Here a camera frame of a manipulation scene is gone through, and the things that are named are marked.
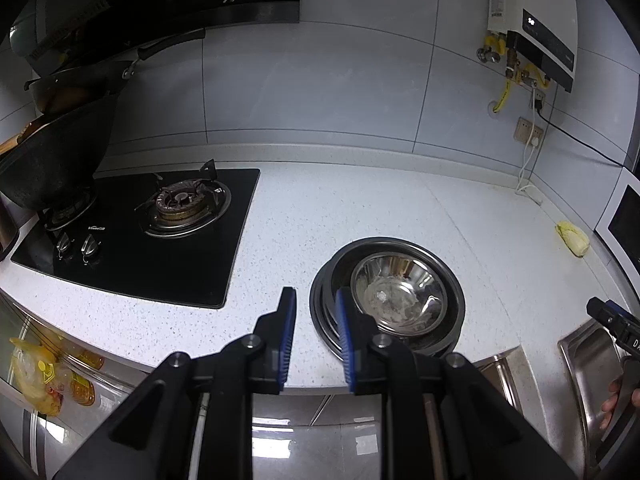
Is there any black range hood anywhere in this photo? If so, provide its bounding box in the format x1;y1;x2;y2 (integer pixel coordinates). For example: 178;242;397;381
1;0;300;72

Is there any black power cable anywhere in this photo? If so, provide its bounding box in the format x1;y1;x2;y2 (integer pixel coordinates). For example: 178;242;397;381
532;90;633;168

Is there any yellow napa cabbage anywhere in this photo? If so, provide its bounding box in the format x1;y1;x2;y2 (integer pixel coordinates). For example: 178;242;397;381
554;221;590;258

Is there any person's right hand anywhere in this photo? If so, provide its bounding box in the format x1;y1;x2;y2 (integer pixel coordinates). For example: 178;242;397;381
600;377;640;430

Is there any steel plate with sticker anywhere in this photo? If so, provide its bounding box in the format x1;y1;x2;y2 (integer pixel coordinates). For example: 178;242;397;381
308;236;467;362

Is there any white power cable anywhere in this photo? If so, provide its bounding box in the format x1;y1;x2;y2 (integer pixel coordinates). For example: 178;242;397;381
514;104;546;206

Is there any large steel bowl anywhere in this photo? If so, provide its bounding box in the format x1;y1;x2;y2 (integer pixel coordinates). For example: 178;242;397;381
322;244;459;354

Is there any stainless steel sink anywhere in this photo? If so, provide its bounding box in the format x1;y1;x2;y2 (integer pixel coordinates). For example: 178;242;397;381
475;321;624;479

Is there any black wok pan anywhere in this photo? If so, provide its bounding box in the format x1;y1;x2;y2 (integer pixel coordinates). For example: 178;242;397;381
0;29;206;212

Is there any small steel bowl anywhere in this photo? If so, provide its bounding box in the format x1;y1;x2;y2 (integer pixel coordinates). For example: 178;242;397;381
350;252;448;338

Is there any white gas water heater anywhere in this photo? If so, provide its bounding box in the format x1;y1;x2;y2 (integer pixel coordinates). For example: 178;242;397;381
487;0;578;92

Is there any wall power socket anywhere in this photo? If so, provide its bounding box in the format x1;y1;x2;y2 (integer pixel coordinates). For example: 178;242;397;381
513;117;544;148

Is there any yellow gas hose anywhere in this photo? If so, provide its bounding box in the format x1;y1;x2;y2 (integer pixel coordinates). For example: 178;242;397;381
482;31;551;114

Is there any white microwave oven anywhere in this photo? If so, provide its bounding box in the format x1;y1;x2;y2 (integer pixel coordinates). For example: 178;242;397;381
596;168;640;290

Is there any yellow plastic bag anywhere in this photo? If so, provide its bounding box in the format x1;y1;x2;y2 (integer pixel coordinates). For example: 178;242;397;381
10;337;70;417

